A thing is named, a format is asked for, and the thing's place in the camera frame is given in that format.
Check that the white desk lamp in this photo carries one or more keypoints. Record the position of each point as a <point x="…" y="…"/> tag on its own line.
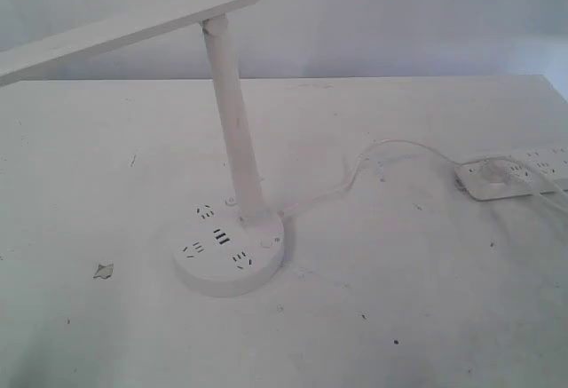
<point x="223" y="253"/>

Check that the white power strip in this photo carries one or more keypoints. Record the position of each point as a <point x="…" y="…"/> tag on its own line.
<point x="514" y="173"/>

